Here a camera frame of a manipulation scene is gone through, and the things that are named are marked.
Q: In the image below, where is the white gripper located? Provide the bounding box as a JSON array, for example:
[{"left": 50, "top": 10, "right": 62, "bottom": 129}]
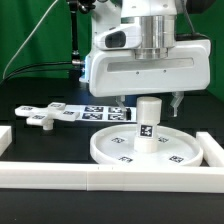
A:
[{"left": 88, "top": 40, "right": 211, "bottom": 120}]

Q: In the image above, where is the white round table top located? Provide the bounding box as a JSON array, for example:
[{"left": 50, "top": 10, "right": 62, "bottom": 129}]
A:
[{"left": 90, "top": 124, "right": 203, "bottom": 167}]

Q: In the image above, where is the white cross table base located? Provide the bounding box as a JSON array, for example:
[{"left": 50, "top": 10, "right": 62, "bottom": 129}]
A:
[{"left": 15, "top": 102, "right": 80, "bottom": 131}]

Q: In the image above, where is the white marker sheet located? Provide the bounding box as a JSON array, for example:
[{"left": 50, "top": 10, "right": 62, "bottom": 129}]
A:
[{"left": 66, "top": 105, "right": 136, "bottom": 123}]

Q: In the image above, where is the white right fence bar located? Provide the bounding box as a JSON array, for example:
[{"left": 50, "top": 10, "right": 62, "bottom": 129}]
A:
[{"left": 196, "top": 132, "right": 224, "bottom": 167}]

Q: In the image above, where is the white fence bar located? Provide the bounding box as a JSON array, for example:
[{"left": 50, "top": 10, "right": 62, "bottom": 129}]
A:
[
  {"left": 196, "top": 132, "right": 224, "bottom": 167},
  {"left": 0, "top": 162, "right": 224, "bottom": 193}
]

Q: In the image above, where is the white left fence block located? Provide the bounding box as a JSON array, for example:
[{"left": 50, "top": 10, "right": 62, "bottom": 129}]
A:
[{"left": 0, "top": 126, "right": 12, "bottom": 156}]

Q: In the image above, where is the white front fence bar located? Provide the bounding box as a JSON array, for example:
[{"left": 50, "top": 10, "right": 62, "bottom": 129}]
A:
[{"left": 0, "top": 162, "right": 224, "bottom": 193}]

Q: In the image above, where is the black cable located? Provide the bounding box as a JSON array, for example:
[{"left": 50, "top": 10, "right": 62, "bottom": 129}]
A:
[{"left": 0, "top": 61, "right": 74, "bottom": 84}]

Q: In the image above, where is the grey cable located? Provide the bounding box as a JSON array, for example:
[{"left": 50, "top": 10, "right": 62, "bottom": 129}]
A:
[{"left": 1, "top": 0, "right": 60, "bottom": 80}]

